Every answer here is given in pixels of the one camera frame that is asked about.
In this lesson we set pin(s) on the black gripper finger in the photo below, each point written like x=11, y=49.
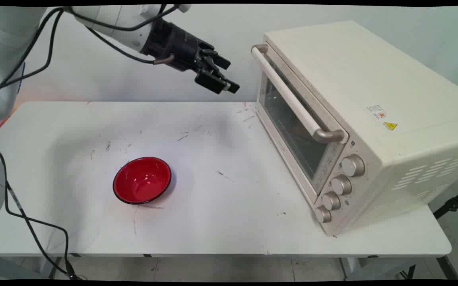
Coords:
x=218, y=59
x=217, y=84

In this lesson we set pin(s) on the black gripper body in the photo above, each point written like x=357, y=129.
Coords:
x=173, y=43

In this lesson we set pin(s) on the red bowl with black rim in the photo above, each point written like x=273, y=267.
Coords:
x=141, y=178

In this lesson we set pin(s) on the cream toaster oven body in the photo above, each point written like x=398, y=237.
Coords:
x=372, y=79

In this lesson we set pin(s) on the large silver oven knob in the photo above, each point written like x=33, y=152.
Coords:
x=353, y=165

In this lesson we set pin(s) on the white label sticker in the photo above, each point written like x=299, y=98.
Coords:
x=376, y=111

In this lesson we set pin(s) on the yellow triangle warning sticker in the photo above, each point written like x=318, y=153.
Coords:
x=390, y=126

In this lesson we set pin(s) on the black tripod leg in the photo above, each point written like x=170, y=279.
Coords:
x=453, y=204

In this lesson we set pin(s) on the black table leg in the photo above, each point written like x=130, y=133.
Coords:
x=447, y=268

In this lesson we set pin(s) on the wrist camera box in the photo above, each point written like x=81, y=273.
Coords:
x=184, y=7

